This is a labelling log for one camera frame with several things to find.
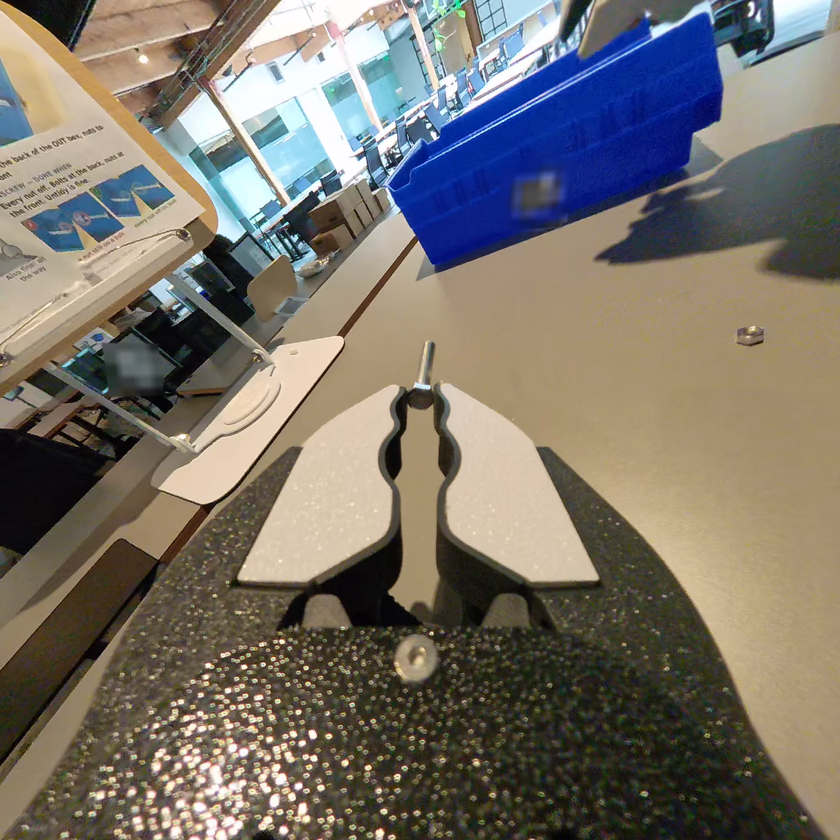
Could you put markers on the silver hex nut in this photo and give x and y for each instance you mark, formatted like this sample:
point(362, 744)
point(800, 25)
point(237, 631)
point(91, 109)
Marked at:
point(749, 336)

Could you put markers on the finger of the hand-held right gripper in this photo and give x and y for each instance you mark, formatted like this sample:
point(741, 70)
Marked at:
point(610, 23)

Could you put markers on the silver bolt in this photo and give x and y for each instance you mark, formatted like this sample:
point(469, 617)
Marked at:
point(425, 367)

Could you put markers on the blue plastic bin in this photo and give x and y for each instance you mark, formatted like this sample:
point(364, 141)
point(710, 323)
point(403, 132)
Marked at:
point(512, 92)
point(623, 131)

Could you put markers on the row of black office chairs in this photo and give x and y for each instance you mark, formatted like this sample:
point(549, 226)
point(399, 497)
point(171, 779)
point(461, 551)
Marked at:
point(377, 161)

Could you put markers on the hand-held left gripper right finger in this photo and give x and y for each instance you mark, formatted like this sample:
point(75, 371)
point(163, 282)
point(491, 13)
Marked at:
point(512, 505)

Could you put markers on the stack of cardboard boxes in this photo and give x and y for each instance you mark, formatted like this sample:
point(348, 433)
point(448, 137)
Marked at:
point(334, 216)

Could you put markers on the green hanging plant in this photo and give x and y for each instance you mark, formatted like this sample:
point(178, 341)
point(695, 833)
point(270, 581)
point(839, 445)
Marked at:
point(438, 38)

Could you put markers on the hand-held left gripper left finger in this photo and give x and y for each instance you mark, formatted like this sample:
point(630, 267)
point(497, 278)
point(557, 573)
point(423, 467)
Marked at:
point(328, 499)

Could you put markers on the printed instruction sheet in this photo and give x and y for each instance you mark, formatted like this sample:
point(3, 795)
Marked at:
point(79, 164)

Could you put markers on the instruction sheet on wooden stand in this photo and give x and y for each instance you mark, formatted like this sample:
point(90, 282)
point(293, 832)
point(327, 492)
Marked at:
point(157, 262)

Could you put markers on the clear acrylic stand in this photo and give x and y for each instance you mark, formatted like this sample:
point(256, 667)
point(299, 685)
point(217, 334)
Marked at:
point(223, 321)

